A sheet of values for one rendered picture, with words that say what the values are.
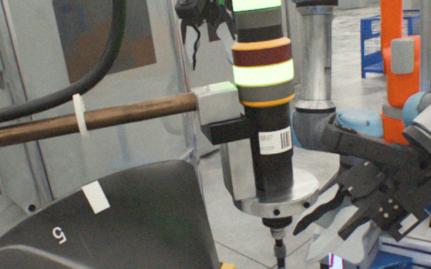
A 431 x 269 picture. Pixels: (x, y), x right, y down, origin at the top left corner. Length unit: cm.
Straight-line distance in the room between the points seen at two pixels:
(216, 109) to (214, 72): 414
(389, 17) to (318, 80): 330
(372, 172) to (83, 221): 35
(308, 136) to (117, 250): 88
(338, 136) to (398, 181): 11
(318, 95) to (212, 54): 324
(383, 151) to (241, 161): 26
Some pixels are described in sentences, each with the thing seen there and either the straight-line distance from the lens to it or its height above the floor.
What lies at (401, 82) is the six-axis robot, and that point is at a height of 64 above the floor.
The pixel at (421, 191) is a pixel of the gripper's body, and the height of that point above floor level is 135.
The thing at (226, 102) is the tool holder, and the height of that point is 154.
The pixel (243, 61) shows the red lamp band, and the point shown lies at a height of 157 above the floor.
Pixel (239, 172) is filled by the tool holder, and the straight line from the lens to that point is 32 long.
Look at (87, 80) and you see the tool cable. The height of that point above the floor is 157.
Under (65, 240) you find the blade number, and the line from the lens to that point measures 45.
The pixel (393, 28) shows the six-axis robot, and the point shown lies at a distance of 452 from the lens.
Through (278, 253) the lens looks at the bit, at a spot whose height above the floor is 140.
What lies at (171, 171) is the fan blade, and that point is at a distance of 48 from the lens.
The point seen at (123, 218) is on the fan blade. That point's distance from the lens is 45.
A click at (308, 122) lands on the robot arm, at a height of 124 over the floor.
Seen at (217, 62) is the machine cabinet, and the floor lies 95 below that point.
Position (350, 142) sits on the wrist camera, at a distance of 53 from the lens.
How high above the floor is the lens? 162
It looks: 17 degrees down
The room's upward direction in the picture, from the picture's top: 8 degrees counter-clockwise
